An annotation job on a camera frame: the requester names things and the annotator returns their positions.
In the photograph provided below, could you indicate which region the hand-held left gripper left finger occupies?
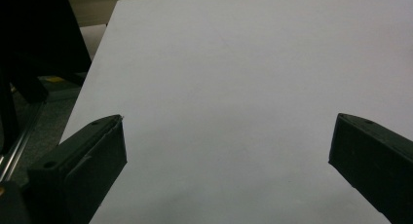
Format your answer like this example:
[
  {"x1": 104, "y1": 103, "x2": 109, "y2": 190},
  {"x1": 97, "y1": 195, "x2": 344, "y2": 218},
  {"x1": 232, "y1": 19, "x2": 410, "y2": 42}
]
[{"x1": 26, "y1": 114, "x2": 129, "y2": 224}]

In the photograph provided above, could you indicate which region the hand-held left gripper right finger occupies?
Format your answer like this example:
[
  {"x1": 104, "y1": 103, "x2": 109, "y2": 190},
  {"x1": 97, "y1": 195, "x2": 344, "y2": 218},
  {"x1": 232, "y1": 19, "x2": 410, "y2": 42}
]
[{"x1": 328, "y1": 112, "x2": 413, "y2": 224}]

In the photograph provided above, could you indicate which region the metal stand rail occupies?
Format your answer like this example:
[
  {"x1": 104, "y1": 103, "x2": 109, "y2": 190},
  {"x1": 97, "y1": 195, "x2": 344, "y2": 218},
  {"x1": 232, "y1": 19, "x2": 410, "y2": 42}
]
[{"x1": 0, "y1": 100, "x2": 47, "y2": 183}]

